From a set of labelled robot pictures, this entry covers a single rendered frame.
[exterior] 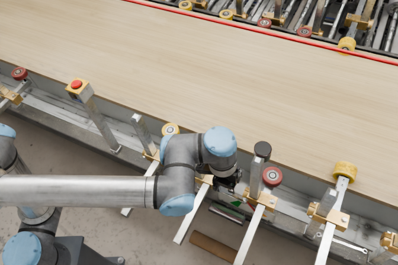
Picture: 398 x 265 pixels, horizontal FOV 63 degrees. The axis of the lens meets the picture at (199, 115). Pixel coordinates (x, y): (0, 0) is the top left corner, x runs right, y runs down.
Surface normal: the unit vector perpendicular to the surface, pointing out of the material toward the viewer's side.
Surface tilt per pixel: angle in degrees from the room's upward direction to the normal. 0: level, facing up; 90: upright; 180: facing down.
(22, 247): 5
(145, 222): 0
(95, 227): 0
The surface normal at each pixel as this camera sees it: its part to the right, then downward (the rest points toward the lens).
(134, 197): 0.00, 0.09
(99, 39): -0.11, -0.58
